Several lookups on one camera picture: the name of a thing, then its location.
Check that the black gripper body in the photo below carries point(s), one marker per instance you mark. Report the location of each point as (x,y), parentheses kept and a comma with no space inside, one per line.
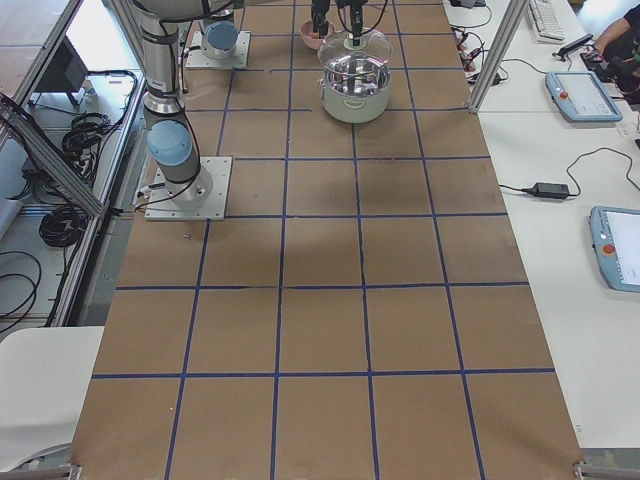
(355,12)
(318,10)

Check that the glass pot lid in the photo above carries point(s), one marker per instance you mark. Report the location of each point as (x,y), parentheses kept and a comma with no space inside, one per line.
(340,52)

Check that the pale green electric pot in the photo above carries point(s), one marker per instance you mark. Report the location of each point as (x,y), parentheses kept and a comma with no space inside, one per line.
(355,89)

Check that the pink bowl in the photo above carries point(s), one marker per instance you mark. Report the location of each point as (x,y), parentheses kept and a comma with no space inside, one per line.
(311,39)

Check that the white keyboard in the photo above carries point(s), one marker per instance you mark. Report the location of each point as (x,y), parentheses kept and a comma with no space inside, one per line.
(544,23)

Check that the blue teach pendant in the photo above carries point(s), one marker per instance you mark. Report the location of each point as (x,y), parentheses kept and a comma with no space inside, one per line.
(615,233)
(581,97)

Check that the black power adapter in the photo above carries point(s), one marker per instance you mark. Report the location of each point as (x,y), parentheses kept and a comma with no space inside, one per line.
(546,190)

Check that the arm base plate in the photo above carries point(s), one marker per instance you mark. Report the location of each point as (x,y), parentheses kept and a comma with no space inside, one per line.
(205,199)
(201,55)

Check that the aluminium frame post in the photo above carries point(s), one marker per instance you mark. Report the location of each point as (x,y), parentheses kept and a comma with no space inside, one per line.
(500,44)

